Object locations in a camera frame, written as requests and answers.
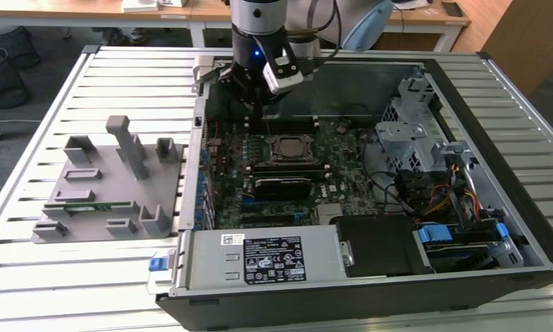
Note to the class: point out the white box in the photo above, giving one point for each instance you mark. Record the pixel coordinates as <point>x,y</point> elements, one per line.
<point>140,5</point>

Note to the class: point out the green RAM stick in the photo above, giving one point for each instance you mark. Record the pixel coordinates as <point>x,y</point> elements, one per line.
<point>101,207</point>

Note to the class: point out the silver metal drive cage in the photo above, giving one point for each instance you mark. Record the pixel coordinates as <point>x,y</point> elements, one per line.
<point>399,136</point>

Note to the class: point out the black RAM slot bank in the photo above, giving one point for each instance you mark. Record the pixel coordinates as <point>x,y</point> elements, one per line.
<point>285,121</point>
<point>285,171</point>

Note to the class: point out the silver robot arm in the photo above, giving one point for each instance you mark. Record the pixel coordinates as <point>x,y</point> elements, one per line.
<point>266,20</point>

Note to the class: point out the small white device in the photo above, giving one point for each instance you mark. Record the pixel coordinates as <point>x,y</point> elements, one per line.
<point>170,2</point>

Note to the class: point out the black PC case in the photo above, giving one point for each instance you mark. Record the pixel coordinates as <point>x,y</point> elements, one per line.
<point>304,311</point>

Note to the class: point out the grey parts rack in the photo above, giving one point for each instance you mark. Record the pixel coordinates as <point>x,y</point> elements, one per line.
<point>105,193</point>

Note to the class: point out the black plastic air shroud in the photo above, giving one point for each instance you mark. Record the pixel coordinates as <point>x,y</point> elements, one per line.
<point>377,245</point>

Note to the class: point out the brown wooden cabinet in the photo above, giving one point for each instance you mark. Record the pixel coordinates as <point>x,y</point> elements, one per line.
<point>525,41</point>

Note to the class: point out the green motherboard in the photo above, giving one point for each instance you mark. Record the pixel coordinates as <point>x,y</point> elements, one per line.
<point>345,173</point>

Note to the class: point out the grey sneaker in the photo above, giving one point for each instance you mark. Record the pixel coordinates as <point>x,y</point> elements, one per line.
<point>138,36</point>
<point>110,36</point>

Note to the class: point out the black phone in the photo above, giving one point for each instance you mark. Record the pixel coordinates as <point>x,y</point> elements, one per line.
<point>452,8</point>

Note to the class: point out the silver CPU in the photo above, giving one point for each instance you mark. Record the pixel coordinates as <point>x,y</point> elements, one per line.
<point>293,148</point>

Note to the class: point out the silver power supply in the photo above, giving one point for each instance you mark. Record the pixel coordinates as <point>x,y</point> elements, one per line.
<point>202,256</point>

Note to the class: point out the black expansion slot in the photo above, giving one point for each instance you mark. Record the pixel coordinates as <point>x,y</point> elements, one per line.
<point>266,220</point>

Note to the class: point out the blue plastic latch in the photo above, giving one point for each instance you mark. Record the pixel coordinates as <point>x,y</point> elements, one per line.
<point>501,231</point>

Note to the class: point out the silver chipset heatsink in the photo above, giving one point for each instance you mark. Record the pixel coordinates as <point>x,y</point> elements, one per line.
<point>329,211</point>

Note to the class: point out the thin metal locking lever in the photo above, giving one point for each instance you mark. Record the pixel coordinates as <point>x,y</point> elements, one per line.
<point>269,129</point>
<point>294,158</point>

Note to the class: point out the black mesh waste basket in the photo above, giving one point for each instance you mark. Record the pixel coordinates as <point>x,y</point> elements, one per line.
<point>1,83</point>
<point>13,45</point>

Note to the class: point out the round silver coin battery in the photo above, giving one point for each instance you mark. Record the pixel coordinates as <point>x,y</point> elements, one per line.
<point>343,127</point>

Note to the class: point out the blue disk carrier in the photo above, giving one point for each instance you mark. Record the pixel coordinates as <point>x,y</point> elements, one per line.
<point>433,235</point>

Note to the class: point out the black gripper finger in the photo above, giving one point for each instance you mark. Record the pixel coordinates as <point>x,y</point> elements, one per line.
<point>261,110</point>
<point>244,86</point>

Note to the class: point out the black graphics card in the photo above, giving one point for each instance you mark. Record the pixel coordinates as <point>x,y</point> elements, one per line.
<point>281,189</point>

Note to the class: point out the black disk drive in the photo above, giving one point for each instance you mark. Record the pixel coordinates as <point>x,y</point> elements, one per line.
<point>459,257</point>

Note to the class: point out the light wooden desk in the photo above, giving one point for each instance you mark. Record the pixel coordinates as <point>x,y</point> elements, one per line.
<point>73,14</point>
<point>212,15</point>

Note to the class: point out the CPU socket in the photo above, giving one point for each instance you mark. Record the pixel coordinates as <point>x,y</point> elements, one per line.
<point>269,159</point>

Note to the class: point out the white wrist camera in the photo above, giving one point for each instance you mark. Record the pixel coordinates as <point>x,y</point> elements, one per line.
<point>282,81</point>

